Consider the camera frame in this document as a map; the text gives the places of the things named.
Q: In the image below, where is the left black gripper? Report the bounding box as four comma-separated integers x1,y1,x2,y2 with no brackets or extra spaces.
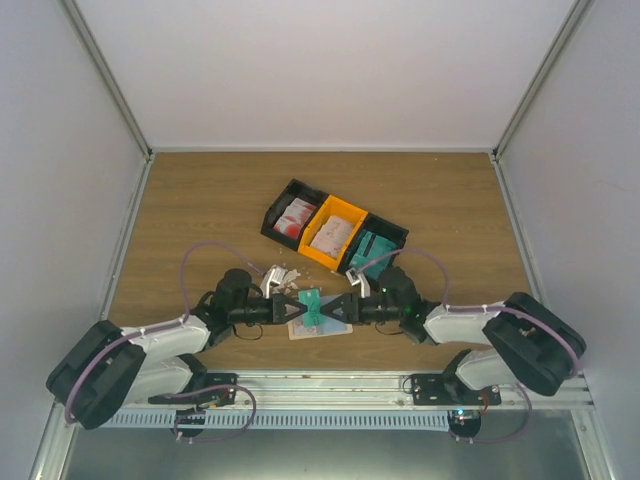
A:
230,293,307,325

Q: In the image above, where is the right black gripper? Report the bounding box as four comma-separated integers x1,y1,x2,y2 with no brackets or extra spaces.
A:
320,293,403,325

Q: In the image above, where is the teal credit card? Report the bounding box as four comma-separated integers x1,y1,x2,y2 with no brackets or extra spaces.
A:
298,289,324,328

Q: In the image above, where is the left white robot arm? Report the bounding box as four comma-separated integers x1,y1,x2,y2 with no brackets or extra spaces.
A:
46,267,307,429

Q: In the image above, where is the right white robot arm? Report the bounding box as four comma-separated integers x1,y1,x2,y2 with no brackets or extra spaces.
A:
320,267,586,405

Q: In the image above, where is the teal card stack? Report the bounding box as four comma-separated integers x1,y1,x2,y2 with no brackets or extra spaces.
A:
349,230,397,268

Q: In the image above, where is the white patterned card stack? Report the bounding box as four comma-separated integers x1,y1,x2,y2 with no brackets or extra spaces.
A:
310,215,354,259

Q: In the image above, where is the red card stack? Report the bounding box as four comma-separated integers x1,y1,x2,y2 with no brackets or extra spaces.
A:
273,198,316,239

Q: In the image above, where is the right black card bin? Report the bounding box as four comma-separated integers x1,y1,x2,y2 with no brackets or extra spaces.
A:
338,213,409,273

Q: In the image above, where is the black card bin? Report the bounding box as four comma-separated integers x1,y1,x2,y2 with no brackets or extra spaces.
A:
261,179,328,251
338,213,409,273

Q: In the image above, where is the orange card bin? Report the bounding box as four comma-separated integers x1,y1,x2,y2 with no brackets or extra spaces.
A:
298,195,368,271

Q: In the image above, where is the left black card bin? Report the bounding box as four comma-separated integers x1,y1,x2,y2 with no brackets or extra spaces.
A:
261,179,328,251

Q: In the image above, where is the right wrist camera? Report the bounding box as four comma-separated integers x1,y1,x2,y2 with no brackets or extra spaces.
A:
345,268,371,298

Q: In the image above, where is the aluminium front rail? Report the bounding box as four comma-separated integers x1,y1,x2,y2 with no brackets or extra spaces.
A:
54,367,596,409

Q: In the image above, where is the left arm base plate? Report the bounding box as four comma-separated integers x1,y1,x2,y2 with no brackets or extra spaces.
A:
147,372,238,440

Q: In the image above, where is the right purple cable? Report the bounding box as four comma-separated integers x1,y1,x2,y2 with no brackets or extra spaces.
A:
357,247,581,376

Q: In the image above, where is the purple cable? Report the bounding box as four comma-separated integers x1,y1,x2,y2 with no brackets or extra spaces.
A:
63,240,269,426
357,247,581,376

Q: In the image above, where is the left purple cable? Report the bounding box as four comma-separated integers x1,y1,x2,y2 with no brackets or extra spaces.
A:
63,240,269,426

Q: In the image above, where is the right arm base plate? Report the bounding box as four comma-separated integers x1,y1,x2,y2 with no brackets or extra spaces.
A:
401,373,502,441

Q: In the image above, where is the slotted cable duct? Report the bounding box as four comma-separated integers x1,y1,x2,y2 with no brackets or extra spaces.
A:
104,409,449,432

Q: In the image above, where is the left aluminium frame post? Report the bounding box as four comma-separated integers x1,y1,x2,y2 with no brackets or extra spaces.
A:
58,0,153,162

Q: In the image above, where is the aluminium frame post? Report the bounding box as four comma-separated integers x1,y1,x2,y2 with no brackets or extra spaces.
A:
58,0,153,162
491,0,594,163

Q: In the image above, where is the right aluminium frame post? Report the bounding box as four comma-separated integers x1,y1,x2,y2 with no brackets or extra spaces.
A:
491,0,594,163

